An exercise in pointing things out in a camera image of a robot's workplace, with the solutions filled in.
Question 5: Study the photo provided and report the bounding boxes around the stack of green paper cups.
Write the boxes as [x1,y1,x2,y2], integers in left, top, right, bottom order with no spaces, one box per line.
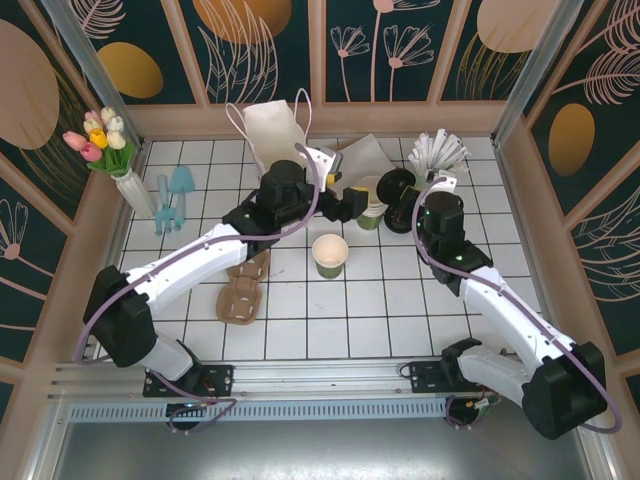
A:
[357,174,386,231]

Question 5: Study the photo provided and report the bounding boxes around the mint green holder cup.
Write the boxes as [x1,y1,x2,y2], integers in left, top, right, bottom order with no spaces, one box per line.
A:
[409,167,441,194]

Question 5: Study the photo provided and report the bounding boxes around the bundle of white straws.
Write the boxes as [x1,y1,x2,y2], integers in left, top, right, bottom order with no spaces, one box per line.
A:
[407,127,474,184]

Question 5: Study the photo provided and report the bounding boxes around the green paper coffee cup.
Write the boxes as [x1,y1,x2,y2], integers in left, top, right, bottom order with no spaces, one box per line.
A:
[311,233,350,280]

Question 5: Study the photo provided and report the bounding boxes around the white printed paper bag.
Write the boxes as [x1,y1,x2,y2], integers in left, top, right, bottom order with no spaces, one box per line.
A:
[224,87,315,176]

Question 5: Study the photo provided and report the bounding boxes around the brown pulp cup carrier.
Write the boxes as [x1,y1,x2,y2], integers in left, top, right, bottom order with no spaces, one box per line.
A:
[214,247,272,326]

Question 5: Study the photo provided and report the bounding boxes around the light blue garden trowel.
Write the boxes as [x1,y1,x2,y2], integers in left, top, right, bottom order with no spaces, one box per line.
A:
[168,166,197,234]

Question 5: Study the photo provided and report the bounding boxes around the white ribbed vase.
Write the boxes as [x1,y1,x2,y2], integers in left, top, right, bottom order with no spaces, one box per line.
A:
[115,169,157,220]

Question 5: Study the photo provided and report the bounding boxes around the green artificial tulip leaves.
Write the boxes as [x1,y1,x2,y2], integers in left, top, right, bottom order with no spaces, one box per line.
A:
[87,139,139,179]

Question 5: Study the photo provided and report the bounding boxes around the small green circuit board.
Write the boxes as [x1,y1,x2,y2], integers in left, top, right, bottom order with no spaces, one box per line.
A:
[467,394,501,417]

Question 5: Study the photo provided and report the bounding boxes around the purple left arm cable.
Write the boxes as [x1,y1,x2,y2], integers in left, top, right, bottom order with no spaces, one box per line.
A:
[73,142,334,437]

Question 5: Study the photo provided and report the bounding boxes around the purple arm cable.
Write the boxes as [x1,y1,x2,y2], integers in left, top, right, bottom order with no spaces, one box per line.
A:
[73,142,334,437]
[412,174,625,434]

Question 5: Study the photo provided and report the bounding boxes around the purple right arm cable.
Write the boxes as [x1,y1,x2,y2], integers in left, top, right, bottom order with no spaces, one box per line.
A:
[412,174,625,434]

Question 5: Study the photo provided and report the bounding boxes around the aluminium corner post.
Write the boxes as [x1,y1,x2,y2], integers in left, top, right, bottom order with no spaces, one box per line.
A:
[39,0,147,146]
[492,0,586,146]

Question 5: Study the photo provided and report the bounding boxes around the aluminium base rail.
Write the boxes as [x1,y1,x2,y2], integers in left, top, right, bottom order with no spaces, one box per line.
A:
[47,360,596,402]

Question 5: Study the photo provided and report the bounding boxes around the grey slotted cable duct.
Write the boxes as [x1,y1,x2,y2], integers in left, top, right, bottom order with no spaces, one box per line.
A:
[67,399,451,424]

